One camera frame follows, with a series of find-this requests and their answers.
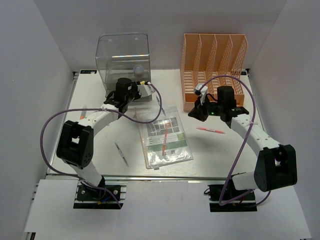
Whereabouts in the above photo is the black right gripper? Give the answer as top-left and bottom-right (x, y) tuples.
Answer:
(188, 95), (224, 122)

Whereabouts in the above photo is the clear paper clip tub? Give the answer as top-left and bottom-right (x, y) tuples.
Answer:
(133, 64), (145, 78)

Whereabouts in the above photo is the clear grey drawer organizer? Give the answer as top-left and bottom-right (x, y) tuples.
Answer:
(95, 32), (151, 95)

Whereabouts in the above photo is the orange highlighter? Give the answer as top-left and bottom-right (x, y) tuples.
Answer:
(79, 105), (87, 120)

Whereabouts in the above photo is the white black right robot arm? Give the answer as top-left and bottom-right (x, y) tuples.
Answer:
(188, 83), (298, 200)

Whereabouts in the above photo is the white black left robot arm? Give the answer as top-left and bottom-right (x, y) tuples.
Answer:
(56, 77), (142, 200)

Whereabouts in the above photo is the pink red pen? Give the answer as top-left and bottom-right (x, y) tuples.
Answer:
(196, 127), (226, 134)

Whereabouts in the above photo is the blue white pen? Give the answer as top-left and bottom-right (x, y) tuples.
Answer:
(155, 95), (166, 116)

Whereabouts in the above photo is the orange red pen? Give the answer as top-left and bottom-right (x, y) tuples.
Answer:
(161, 128), (168, 156)

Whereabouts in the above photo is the clear mesh zipper pouch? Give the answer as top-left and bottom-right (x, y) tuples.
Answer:
(135, 106), (193, 170)

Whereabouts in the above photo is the orange file rack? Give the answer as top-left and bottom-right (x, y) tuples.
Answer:
(180, 33), (248, 112)

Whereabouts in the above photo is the grey white pen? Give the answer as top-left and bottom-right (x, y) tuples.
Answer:
(114, 142), (129, 168)

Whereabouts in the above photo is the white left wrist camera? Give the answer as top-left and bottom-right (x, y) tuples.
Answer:
(137, 84), (154, 98)

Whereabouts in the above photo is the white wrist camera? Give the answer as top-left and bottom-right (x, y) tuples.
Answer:
(193, 83), (209, 97)
(137, 84), (154, 98)

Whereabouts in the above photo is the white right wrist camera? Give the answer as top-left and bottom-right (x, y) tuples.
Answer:
(193, 83), (209, 97)

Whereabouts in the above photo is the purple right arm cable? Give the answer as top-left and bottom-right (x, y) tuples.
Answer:
(199, 75), (271, 206)

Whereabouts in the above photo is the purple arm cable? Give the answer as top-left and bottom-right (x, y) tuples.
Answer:
(199, 75), (271, 206)
(40, 82), (163, 209)

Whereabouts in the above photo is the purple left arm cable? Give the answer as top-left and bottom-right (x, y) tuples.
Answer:
(40, 82), (163, 209)

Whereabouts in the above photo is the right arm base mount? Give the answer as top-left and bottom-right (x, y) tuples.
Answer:
(204, 183), (258, 213)

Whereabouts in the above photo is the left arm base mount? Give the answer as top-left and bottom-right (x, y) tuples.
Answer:
(73, 181), (127, 210)

